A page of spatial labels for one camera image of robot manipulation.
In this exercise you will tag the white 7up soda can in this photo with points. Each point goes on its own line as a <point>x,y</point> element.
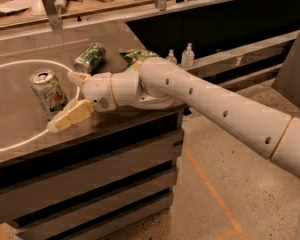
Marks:
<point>48,90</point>

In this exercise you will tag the metal bracket post left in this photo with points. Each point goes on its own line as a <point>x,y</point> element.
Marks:
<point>52,14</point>

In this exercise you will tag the clear pump bottle right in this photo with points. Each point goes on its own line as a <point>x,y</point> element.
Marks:
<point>188,56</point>

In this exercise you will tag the green soda can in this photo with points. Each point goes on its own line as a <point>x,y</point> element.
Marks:
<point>90,59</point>

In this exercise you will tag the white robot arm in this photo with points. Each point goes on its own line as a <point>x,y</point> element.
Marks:
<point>157,83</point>

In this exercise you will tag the clear pump bottle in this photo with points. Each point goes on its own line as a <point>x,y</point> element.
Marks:
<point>188,56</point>
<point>171,57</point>

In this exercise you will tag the clear pump bottle left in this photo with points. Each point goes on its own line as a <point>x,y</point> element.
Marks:
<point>171,57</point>

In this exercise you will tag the green chip bag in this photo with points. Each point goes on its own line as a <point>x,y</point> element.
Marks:
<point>135,58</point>

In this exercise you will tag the grey slatted table base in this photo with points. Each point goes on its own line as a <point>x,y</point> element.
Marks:
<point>92,179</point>

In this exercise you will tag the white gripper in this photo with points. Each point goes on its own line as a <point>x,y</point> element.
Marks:
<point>97,91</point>

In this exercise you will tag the white paper sheet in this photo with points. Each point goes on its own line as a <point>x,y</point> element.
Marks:
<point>16,5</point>

